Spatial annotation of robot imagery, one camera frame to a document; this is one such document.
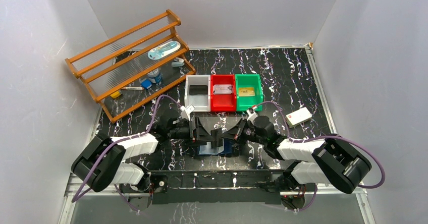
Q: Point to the blue card holder wallet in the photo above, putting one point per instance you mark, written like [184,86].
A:
[225,150]

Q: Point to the white box with red logo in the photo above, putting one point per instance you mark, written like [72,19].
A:
[297,117]

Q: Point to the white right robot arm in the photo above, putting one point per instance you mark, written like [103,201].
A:
[326,160]

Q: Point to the white marker pen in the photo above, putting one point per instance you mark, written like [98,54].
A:
[132,88]

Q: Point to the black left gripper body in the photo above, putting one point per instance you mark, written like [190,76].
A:
[194,130]

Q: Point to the orange wooden shelf rack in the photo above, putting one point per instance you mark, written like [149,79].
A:
[122,61]

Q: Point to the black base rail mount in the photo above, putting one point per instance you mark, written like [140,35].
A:
[219,187]

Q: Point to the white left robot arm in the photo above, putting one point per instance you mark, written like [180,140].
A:
[103,160]

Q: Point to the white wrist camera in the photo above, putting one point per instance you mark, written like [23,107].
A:
[186,112]
[251,114]

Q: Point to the pale green tape dispenser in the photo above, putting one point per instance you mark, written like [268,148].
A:
[177,62]

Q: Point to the red plastic bin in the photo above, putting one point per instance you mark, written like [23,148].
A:
[223,102]

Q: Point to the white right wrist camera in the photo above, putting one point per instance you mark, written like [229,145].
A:
[251,114]

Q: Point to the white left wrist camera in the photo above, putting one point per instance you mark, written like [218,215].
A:
[186,112]

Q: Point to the small blue box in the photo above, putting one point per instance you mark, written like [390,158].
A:
[146,84]

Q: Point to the white VIP card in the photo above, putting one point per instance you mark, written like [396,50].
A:
[222,89]

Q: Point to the yellow small block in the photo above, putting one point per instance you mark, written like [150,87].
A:
[116,94]

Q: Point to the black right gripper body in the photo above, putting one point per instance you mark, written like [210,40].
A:
[250,133]

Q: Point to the gold credit card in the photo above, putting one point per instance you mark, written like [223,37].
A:
[246,91]

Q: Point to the white plastic bin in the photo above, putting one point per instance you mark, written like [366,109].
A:
[200,102]

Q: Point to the green plastic bin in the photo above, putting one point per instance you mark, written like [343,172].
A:
[249,80]

